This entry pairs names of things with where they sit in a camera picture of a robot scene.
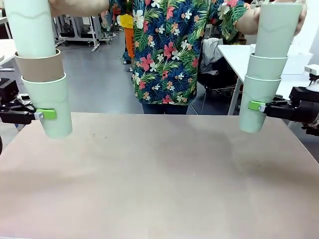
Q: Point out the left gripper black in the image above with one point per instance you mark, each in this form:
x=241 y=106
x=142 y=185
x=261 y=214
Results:
x=7 y=92

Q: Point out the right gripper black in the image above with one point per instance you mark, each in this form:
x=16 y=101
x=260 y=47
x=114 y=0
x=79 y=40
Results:
x=307 y=107

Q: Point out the light green plastic cup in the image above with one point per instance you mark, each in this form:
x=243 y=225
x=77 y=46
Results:
x=32 y=27
x=53 y=97
x=259 y=89
x=266 y=68
x=275 y=32

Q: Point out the white plastic storage basket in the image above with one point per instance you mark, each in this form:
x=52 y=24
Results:
x=299 y=62

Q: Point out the person's right forearm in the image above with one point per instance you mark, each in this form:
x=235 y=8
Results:
x=82 y=6

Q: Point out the person's left forearm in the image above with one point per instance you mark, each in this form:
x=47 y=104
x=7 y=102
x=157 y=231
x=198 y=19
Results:
x=245 y=22

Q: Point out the person's left hand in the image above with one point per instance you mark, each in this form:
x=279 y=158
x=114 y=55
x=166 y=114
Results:
x=300 y=17

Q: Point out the person's right hand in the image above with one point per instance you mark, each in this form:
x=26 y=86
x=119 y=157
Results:
x=53 y=6

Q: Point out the large white side table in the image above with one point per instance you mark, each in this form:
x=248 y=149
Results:
x=234 y=59

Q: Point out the white desk with rounded corner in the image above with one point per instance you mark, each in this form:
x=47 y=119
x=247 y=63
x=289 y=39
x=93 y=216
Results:
x=6 y=51

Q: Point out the grey garment on chair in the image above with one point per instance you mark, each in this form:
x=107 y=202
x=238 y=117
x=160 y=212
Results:
x=210 y=57

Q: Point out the white metal-legged lab desk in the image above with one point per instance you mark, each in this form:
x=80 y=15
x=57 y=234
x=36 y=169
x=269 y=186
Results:
x=74 y=27

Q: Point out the blue jeans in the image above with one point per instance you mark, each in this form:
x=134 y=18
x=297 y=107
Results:
x=164 y=108

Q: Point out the person in floral shirt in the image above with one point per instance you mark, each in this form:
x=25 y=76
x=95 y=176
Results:
x=169 y=49

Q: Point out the person in orange clothing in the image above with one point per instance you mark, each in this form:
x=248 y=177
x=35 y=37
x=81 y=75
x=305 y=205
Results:
x=129 y=42

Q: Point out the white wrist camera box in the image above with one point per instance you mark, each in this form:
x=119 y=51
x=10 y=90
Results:
x=312 y=72

